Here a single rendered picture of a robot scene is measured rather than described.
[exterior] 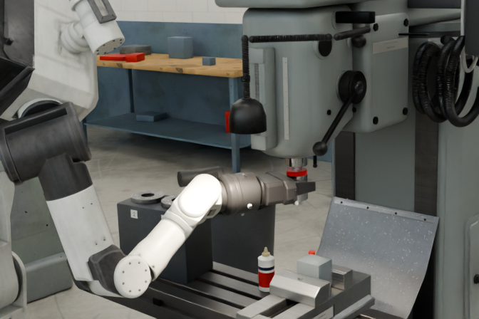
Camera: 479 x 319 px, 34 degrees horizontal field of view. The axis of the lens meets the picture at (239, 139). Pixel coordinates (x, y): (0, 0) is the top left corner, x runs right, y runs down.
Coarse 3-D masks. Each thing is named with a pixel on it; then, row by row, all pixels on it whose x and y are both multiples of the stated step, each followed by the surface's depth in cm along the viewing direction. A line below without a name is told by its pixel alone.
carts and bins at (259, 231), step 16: (272, 208) 371; (224, 224) 358; (240, 224) 359; (256, 224) 362; (272, 224) 374; (224, 240) 360; (240, 240) 361; (256, 240) 364; (272, 240) 376; (224, 256) 363; (240, 256) 363; (256, 256) 367; (256, 272) 369
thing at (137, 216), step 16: (144, 192) 209; (160, 192) 208; (128, 208) 203; (144, 208) 200; (160, 208) 199; (128, 224) 204; (144, 224) 201; (208, 224) 203; (128, 240) 205; (192, 240) 198; (208, 240) 204; (176, 256) 197; (192, 256) 198; (208, 256) 204; (176, 272) 198; (192, 272) 199
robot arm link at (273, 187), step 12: (240, 180) 164; (252, 180) 165; (264, 180) 167; (276, 180) 167; (288, 180) 166; (252, 192) 164; (264, 192) 166; (276, 192) 166; (288, 192) 165; (252, 204) 165; (264, 204) 167
